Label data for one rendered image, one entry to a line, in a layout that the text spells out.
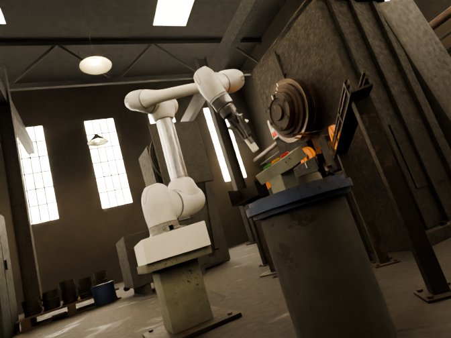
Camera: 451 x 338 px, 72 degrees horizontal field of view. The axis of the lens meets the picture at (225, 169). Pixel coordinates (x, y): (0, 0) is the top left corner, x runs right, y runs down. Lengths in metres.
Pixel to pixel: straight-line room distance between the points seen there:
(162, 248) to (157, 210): 0.22
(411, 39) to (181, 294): 2.36
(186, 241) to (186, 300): 0.27
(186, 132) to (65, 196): 7.80
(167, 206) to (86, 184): 10.64
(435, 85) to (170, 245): 2.15
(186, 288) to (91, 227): 10.41
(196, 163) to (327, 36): 3.08
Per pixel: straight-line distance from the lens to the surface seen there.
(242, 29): 8.32
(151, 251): 1.48
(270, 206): 0.83
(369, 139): 1.19
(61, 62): 12.60
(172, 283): 1.58
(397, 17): 2.89
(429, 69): 2.81
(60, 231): 11.95
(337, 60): 2.25
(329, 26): 2.36
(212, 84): 1.42
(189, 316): 1.61
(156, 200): 1.63
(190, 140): 4.96
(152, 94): 1.73
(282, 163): 1.24
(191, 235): 1.53
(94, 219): 11.93
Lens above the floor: 0.36
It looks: 12 degrees up
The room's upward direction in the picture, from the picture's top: 17 degrees counter-clockwise
